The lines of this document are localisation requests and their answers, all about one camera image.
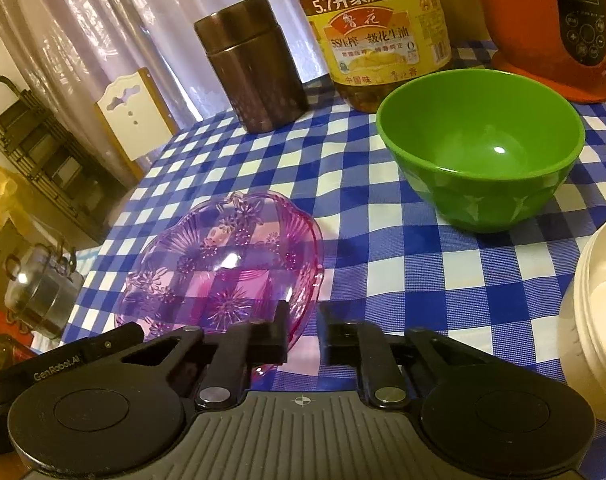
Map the brown metal canister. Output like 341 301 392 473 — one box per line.
194 0 310 135

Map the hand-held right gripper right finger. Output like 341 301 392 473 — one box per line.
318 304 484 409

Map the blue white checkered tablecloth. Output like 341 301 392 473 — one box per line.
58 40 606 423

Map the orange electric cooker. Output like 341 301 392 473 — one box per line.
475 0 606 105

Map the dark wire rack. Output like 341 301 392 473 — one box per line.
0 76 128 241

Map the sheer white curtain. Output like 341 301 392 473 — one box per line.
0 0 304 176

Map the green plastic bowl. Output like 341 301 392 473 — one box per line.
376 69 586 234

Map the purple clear plastic plate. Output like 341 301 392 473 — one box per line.
114 191 326 376

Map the steel pot with glass lid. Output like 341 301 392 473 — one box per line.
4 242 86 341

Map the white wooden chair back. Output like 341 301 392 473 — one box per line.
94 67 180 181

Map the large cooking oil bottle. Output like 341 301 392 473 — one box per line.
265 0 454 114

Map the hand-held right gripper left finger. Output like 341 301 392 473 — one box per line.
122 300 290 412

